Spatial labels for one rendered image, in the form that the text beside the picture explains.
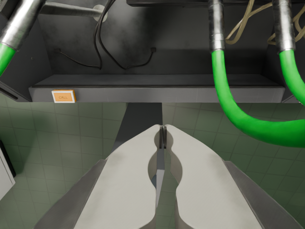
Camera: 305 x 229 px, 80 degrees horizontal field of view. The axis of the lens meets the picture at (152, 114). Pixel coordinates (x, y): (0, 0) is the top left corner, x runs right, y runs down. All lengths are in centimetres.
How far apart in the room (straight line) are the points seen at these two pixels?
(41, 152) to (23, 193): 68
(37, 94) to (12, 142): 166
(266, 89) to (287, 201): 218
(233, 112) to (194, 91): 29
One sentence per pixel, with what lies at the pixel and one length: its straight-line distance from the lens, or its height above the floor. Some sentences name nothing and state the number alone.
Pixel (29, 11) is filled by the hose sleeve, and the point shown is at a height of 117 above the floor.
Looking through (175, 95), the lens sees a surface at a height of 95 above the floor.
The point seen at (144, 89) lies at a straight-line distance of 45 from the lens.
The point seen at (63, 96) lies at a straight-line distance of 49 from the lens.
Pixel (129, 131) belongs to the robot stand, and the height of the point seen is 55.
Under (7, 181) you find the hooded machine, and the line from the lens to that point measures 232.
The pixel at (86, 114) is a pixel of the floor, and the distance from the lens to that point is 165.
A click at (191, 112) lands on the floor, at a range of 155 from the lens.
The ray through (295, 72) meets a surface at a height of 117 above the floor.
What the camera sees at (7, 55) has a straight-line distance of 23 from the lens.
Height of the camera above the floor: 137
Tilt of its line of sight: 63 degrees down
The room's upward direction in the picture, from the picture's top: 176 degrees counter-clockwise
